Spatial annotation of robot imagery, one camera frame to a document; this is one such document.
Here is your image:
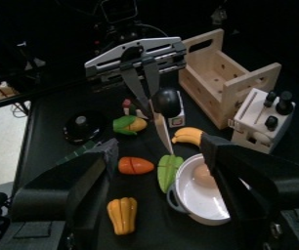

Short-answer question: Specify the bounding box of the dark green striped toy vegetable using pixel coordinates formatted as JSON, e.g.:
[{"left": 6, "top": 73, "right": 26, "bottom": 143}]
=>
[{"left": 54, "top": 140, "right": 99, "bottom": 168}]

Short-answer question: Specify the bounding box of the orange toy carrot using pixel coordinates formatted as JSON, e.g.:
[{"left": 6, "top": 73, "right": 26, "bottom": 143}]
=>
[{"left": 118, "top": 156, "right": 156, "bottom": 176}]

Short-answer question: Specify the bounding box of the green yellow vegetable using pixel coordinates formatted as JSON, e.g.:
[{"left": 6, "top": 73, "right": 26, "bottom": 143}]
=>
[{"left": 112, "top": 114, "right": 150, "bottom": 137}]

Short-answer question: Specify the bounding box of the beige toy egg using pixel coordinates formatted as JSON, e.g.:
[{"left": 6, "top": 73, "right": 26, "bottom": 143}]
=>
[{"left": 192, "top": 161, "right": 218, "bottom": 188}]

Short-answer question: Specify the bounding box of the small red toy vegetable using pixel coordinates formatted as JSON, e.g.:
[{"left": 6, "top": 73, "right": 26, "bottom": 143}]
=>
[{"left": 122, "top": 98, "right": 142, "bottom": 117}]

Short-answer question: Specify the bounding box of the thin black-handled knife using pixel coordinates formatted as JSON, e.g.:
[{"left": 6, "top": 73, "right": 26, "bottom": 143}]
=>
[{"left": 263, "top": 91, "right": 278, "bottom": 108}]

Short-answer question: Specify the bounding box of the light wooden crate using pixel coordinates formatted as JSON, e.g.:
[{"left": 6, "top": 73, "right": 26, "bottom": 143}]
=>
[{"left": 178, "top": 27, "right": 283, "bottom": 130}]

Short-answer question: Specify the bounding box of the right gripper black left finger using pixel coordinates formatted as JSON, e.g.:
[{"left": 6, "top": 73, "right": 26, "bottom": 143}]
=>
[{"left": 10, "top": 138, "right": 120, "bottom": 250}]

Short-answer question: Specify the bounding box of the short black-handled knife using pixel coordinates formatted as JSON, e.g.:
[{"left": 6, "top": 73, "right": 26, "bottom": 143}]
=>
[{"left": 264, "top": 115, "right": 280, "bottom": 132}]

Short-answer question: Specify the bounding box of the green toy leaf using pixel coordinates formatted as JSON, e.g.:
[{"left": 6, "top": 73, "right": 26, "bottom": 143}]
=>
[{"left": 156, "top": 153, "right": 186, "bottom": 195}]

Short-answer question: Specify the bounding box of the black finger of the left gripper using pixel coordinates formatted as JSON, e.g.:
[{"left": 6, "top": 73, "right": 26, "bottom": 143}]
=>
[
  {"left": 120, "top": 46, "right": 151, "bottom": 111},
  {"left": 143, "top": 56, "right": 162, "bottom": 101}
]

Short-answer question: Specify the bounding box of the white toy pot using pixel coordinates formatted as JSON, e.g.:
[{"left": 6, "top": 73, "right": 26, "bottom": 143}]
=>
[{"left": 166, "top": 152, "right": 254, "bottom": 227}]

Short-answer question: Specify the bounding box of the wooden cleaver black handle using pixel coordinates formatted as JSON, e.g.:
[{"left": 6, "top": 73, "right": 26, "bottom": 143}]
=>
[{"left": 150, "top": 87, "right": 184, "bottom": 155}]

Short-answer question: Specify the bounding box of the white knife block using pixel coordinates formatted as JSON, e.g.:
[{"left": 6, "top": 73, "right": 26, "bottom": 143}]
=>
[{"left": 230, "top": 87, "right": 298, "bottom": 154}]

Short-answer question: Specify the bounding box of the light wooden furniture piece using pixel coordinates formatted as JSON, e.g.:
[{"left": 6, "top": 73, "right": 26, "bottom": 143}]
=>
[{"left": 0, "top": 81, "right": 22, "bottom": 103}]

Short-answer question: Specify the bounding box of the black pot lid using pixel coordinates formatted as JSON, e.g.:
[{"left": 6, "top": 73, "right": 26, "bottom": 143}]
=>
[{"left": 62, "top": 111, "right": 108, "bottom": 146}]

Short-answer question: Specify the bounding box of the yellow toy bell pepper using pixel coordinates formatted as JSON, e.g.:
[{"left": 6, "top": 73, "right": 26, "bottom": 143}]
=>
[{"left": 106, "top": 196, "right": 140, "bottom": 236}]

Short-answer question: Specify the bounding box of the small white toy carton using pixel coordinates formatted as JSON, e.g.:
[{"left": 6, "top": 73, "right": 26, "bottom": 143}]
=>
[{"left": 167, "top": 90, "right": 187, "bottom": 129}]

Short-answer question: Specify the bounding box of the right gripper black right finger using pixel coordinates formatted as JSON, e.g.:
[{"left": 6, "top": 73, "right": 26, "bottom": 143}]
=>
[{"left": 200, "top": 132, "right": 299, "bottom": 250}]

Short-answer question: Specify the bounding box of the tall black-handled knife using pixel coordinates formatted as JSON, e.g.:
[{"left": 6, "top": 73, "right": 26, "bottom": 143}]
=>
[{"left": 275, "top": 90, "right": 295, "bottom": 116}]

